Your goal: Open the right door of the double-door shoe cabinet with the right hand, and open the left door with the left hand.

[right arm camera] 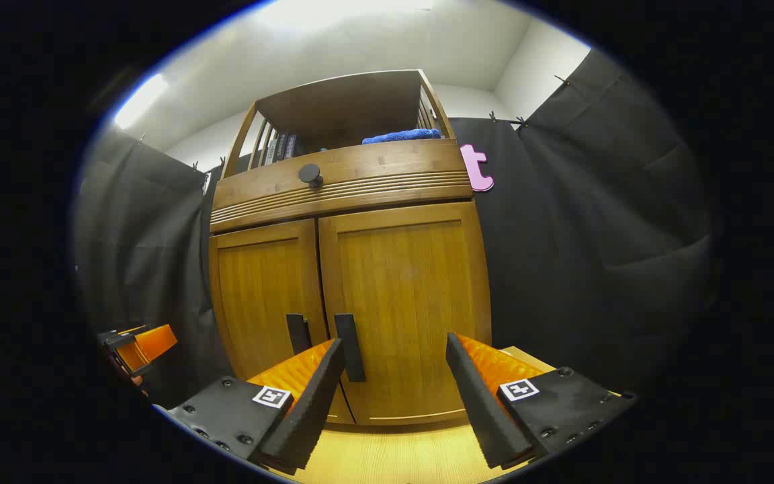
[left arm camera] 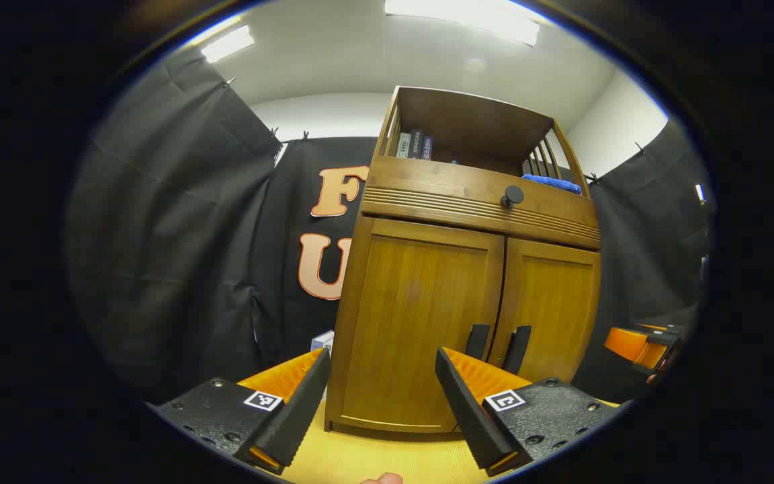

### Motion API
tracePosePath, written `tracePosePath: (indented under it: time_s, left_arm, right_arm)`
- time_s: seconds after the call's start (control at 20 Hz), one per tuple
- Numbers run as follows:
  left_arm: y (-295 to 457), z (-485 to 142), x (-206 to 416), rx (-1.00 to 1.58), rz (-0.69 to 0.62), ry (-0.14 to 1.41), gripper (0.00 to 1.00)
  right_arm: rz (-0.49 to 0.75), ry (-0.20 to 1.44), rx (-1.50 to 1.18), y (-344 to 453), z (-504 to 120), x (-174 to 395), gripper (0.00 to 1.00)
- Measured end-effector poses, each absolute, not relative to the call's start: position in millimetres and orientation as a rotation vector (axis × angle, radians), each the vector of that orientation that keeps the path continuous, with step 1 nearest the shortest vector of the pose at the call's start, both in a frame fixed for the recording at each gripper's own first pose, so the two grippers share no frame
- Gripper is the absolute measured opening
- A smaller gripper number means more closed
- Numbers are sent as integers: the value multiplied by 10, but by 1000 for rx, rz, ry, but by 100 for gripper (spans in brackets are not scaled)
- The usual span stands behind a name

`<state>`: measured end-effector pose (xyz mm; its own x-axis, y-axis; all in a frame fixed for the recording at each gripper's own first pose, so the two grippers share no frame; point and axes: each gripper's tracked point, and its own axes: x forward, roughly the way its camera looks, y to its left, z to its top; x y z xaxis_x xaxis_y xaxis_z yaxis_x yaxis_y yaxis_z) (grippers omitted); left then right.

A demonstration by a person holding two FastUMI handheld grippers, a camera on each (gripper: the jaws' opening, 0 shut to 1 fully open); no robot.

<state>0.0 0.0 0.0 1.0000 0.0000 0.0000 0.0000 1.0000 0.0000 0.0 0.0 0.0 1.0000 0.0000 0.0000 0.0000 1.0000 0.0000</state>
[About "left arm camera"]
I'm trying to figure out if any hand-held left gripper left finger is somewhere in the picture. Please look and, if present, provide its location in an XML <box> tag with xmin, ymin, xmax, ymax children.
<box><xmin>148</xmin><ymin>346</ymin><xmax>332</xmax><ymax>475</ymax></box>

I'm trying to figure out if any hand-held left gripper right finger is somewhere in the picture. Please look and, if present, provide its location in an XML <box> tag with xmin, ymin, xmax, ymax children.
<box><xmin>435</xmin><ymin>347</ymin><xmax>623</xmax><ymax>477</ymax></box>

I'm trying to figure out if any wooden cabinet door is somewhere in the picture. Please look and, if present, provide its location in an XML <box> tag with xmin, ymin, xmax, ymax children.
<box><xmin>488</xmin><ymin>237</ymin><xmax>601</xmax><ymax>384</ymax></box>
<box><xmin>343</xmin><ymin>215</ymin><xmax>505</xmax><ymax>431</ymax></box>

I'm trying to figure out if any wooden double-door shoe cabinet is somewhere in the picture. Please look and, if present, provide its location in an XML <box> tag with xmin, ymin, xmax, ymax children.
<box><xmin>325</xmin><ymin>85</ymin><xmax>603</xmax><ymax>434</ymax></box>

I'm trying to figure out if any wooden ribbed cabinet drawer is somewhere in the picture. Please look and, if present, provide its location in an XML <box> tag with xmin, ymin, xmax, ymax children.
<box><xmin>360</xmin><ymin>156</ymin><xmax>601</xmax><ymax>251</ymax></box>

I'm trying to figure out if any blue folded towel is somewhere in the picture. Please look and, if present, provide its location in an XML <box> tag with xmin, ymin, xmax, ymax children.
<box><xmin>521</xmin><ymin>173</ymin><xmax>583</xmax><ymax>196</ymax></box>

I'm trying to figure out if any black backdrop cloth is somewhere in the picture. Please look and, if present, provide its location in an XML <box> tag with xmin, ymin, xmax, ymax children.
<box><xmin>64</xmin><ymin>44</ymin><xmax>717</xmax><ymax>404</ymax></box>

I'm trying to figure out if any large ceiling light panel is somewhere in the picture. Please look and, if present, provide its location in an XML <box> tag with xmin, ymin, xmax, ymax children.
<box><xmin>384</xmin><ymin>0</ymin><xmax>541</xmax><ymax>46</ymax></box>

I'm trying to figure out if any small ceiling light panel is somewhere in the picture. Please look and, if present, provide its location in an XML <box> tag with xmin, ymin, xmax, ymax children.
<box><xmin>200</xmin><ymin>25</ymin><xmax>255</xmax><ymax>65</ymax></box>

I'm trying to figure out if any black left door handle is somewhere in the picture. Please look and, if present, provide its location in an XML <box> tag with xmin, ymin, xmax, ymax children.
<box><xmin>465</xmin><ymin>324</ymin><xmax>491</xmax><ymax>360</ymax></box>

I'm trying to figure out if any black door handle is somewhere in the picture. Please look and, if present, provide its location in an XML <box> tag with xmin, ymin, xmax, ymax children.
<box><xmin>501</xmin><ymin>325</ymin><xmax>533</xmax><ymax>375</ymax></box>
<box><xmin>465</xmin><ymin>324</ymin><xmax>491</xmax><ymax>360</ymax></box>

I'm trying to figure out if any black right door handle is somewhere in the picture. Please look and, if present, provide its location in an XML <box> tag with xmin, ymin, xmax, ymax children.
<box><xmin>501</xmin><ymin>325</ymin><xmax>533</xmax><ymax>375</ymax></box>

